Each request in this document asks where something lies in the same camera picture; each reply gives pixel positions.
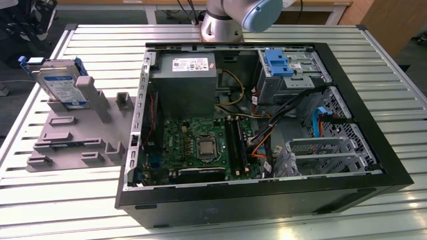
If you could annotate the grey power supply unit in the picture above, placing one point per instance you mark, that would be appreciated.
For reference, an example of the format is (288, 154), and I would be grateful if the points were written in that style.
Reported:
(183, 95)

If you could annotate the blue plastic drive latch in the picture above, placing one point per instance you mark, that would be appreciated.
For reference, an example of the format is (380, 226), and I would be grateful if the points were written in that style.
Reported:
(276, 71)

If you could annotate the grey metal drive cage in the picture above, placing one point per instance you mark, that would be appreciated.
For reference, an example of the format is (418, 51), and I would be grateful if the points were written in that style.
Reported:
(300, 82)

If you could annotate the green motherboard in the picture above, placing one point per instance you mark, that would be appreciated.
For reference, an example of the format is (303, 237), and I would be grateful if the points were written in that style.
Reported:
(180, 130)

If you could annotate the grey plastic parts rack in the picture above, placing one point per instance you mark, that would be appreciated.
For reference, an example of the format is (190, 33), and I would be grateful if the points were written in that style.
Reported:
(83, 130)

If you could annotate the black RAM stick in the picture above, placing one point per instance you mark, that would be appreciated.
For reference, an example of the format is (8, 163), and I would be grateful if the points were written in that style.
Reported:
(242, 145)

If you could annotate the spare RAM stick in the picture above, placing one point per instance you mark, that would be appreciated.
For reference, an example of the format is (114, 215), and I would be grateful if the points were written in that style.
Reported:
(63, 145)

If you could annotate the grey metal disk bay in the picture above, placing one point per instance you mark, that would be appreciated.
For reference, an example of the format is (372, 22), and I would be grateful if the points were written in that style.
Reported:
(316, 141)

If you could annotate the white floor box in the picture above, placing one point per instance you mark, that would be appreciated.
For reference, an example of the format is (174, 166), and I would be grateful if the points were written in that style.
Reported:
(4, 90)

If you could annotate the black graphics card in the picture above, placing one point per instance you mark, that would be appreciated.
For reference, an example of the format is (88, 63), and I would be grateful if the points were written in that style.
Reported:
(200, 175)

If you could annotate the black PC case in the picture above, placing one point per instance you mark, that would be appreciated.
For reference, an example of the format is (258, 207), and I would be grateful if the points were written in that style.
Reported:
(234, 205)

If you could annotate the wooden desk white legs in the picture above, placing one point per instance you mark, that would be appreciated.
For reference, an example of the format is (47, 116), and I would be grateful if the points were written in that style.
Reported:
(100, 1)

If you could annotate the hard disk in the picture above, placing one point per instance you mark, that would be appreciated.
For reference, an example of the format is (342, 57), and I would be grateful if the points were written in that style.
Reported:
(63, 87)

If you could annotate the silver CPU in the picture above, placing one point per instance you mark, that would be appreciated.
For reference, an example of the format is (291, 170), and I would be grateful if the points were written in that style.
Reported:
(207, 147)

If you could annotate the wooden cabinet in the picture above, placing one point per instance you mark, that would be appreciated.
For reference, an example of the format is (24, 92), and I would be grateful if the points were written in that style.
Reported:
(394, 25)

